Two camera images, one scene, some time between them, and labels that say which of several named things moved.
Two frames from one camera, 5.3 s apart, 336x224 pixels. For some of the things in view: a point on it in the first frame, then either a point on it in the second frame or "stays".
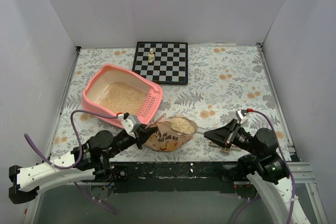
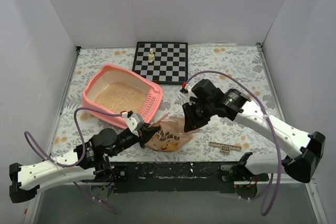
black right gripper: [230, 135] to [196, 110]
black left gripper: [138, 135] stays
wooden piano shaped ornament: [232, 147] stays
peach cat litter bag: [171, 133] stays
